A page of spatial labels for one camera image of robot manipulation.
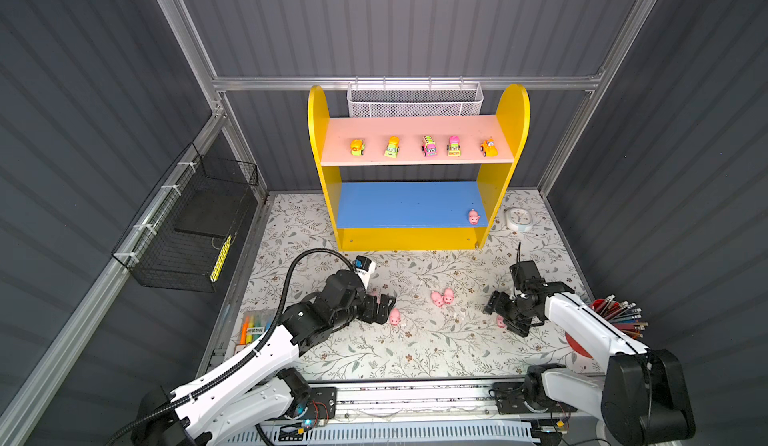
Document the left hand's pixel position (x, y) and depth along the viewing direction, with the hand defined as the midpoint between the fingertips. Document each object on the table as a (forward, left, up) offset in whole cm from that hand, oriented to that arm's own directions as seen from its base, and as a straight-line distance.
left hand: (381, 295), depth 76 cm
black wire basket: (+16, +49, +14) cm, 53 cm away
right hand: (-3, -34, -13) cm, 36 cm away
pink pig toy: (+24, -30, +2) cm, 38 cm away
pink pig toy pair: (+4, -17, -13) cm, 22 cm away
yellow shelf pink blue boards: (+28, -13, -1) cm, 31 cm away
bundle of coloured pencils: (-8, -60, -1) cm, 61 cm away
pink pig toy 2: (0, -4, -14) cm, 14 cm away
